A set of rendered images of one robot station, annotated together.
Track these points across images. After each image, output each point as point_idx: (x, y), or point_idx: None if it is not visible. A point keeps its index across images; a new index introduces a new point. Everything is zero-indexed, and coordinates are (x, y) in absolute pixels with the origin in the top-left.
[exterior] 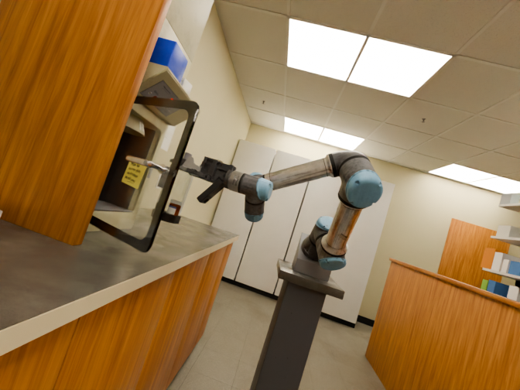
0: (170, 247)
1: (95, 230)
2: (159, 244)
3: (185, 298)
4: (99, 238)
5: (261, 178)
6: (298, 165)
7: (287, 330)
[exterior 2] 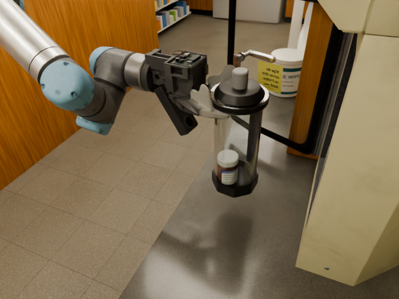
0: (212, 209)
1: (310, 194)
2: (228, 211)
3: None
4: (288, 175)
5: (116, 47)
6: (17, 5)
7: None
